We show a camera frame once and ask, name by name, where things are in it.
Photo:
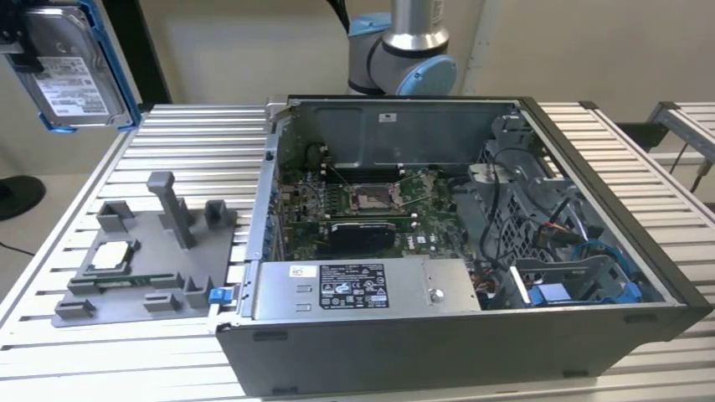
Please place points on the hard disk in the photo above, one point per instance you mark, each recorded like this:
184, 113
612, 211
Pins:
67, 75

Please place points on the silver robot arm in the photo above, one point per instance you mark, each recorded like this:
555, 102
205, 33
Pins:
414, 37

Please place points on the metal disk bay cage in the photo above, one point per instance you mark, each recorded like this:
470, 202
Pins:
503, 234

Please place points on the blue carrier in disk bay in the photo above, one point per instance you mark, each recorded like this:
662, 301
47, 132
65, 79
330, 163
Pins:
552, 295

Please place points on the black round stand base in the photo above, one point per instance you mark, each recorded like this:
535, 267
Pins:
19, 197

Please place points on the grey plastic parts rack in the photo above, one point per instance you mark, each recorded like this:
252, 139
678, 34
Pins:
139, 234

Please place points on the silver CPU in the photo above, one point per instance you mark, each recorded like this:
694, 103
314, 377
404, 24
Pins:
113, 254

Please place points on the green RAM stick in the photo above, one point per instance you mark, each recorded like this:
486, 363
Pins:
139, 279

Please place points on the blue case latch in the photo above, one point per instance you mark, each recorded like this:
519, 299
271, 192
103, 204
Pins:
219, 295

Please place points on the CPU socket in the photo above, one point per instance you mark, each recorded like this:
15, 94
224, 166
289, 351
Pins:
371, 197

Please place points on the black graphics card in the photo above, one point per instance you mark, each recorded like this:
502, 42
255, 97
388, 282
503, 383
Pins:
363, 236

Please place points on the green motherboard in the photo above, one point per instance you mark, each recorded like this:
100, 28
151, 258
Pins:
424, 209

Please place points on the silver power supply unit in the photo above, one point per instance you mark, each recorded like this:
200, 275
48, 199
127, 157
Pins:
391, 289

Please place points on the black PC case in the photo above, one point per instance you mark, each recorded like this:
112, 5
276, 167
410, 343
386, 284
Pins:
391, 360

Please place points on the metal slat side table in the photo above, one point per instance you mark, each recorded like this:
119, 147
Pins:
692, 121

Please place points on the black upright post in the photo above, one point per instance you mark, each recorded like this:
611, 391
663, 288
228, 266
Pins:
139, 50

